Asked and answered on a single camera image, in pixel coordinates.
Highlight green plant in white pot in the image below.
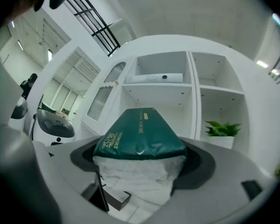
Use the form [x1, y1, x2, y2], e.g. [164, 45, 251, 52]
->
[203, 120, 243, 149]

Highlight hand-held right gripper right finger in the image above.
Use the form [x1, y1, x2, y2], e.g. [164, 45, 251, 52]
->
[151, 136, 279, 224]

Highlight white desk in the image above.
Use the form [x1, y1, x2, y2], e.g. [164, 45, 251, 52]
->
[106, 189, 170, 222]

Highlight white shelving unit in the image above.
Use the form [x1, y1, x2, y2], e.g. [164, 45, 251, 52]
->
[80, 34, 280, 180]

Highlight black railing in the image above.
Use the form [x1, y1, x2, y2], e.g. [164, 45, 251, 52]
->
[64, 0, 121, 57]

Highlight green and white packaged bag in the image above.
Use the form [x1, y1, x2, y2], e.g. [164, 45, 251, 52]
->
[92, 107, 188, 199]

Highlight brown open box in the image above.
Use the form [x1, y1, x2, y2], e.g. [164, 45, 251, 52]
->
[88, 182, 132, 212]

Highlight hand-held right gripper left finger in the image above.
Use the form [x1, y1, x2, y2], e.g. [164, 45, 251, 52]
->
[30, 135, 111, 224]

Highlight long white device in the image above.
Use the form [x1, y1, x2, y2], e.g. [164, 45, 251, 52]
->
[126, 73, 184, 84]

